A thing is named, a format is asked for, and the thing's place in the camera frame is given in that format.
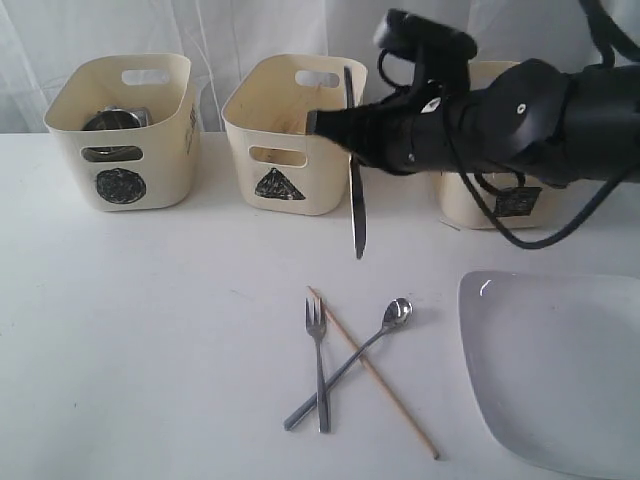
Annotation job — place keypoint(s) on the white backdrop curtain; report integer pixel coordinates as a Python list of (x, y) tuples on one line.
[(43, 42)]

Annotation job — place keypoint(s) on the cream bin with triangle mark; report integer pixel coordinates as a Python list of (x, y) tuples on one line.
[(279, 166)]

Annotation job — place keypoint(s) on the steel bowl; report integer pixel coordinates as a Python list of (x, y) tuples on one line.
[(116, 118)]

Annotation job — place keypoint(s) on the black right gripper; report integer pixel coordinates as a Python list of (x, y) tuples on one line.
[(512, 125)]

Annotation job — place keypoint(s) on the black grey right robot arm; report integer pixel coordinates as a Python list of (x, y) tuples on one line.
[(600, 136)]

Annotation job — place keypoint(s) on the cream bin with circle mark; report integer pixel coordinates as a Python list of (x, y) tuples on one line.
[(148, 167)]

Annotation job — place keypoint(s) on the cream bin with square mark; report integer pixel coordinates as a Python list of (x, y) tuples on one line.
[(537, 203)]

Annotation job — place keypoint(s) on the steel long spoon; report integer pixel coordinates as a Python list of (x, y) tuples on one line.
[(395, 316)]

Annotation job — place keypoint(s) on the wooden chopstick lower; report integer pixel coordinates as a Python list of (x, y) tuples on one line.
[(386, 388)]

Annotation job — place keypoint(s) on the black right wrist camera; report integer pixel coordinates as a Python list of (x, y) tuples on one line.
[(439, 53)]

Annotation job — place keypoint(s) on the white square plate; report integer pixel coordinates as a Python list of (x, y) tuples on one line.
[(553, 362)]

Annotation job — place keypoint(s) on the steel fork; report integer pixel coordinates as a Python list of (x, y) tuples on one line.
[(316, 328)]

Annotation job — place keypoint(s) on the steel table knife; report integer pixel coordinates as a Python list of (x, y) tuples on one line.
[(358, 209)]

